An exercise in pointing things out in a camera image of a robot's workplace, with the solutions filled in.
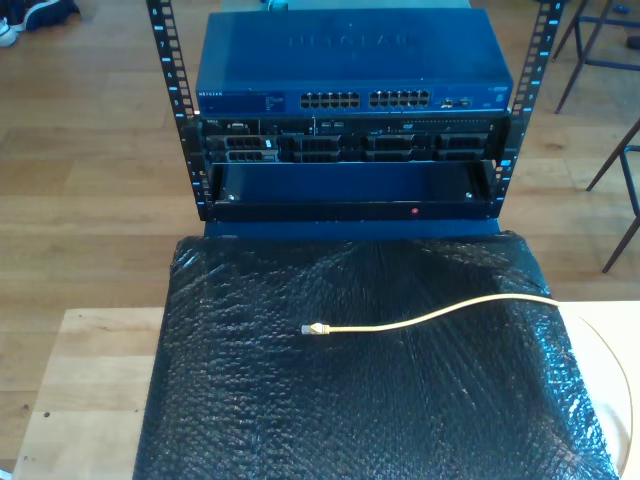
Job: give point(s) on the black perforated rack post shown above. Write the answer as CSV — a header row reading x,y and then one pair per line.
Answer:
x,y
540,40
170,50

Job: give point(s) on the black bubble wrap mat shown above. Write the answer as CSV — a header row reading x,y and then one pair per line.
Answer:
x,y
350,400

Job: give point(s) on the black rack server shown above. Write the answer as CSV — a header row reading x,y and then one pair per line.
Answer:
x,y
350,130

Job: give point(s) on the white sneaker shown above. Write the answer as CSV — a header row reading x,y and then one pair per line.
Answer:
x,y
6,32

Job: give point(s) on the small blue object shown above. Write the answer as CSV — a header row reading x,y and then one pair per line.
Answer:
x,y
621,9

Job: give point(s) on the blue Netgear network switch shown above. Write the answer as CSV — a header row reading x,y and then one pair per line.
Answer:
x,y
350,60

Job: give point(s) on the blue rack base plate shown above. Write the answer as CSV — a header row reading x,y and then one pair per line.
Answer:
x,y
350,230

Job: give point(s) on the dark blue sneaker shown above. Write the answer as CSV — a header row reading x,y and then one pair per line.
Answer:
x,y
50,12

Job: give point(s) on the dark metal stool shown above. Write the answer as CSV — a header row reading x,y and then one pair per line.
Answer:
x,y
612,157
607,63

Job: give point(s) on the small grey object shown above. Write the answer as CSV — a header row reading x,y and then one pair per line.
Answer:
x,y
277,4

